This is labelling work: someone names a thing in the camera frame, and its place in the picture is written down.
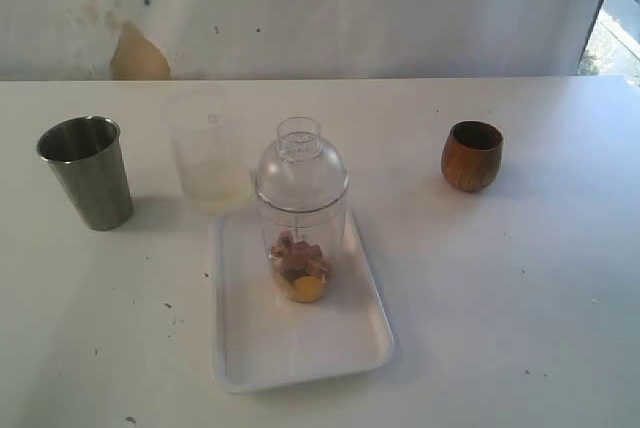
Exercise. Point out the gold coins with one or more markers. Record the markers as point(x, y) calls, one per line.
point(300, 268)

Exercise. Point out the clear plastic shaker cup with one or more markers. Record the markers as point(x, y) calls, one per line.
point(324, 227)

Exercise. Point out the brown wooden cup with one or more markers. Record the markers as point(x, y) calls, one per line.
point(471, 156)

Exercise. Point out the translucent plastic container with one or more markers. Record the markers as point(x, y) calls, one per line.
point(209, 150)

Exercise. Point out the stainless steel cup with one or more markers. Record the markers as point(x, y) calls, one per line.
point(85, 156)

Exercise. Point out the white rectangular tray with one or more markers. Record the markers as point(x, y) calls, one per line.
point(261, 340)

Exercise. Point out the clear plastic dome lid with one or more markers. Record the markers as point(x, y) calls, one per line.
point(300, 171)

